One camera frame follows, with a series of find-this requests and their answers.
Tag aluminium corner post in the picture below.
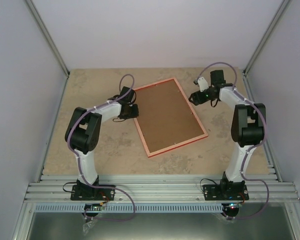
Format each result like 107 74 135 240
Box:
24 0 70 78
242 0 292 76

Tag aluminium corner post right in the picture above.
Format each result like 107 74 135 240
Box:
242 0 292 76

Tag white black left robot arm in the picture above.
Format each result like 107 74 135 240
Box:
65 86 139 200

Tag red wooden picture frame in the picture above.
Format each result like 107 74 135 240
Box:
132 77 210 159

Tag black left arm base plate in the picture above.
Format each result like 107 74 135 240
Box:
70 184 116 202

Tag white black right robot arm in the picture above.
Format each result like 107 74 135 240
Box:
188 70 266 200

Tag clear plastic bag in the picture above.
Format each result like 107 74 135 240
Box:
82 218 97 236

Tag aluminium rail platform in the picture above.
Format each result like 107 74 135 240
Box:
24 174 300 203

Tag grey slotted cable duct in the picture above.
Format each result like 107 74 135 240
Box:
34 203 223 214

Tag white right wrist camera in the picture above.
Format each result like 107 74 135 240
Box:
193 76 209 92

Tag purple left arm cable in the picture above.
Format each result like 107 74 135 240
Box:
66 74 136 223

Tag aluminium corner post left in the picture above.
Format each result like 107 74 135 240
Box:
24 0 70 78

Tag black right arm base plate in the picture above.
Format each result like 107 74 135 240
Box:
203 184 250 201

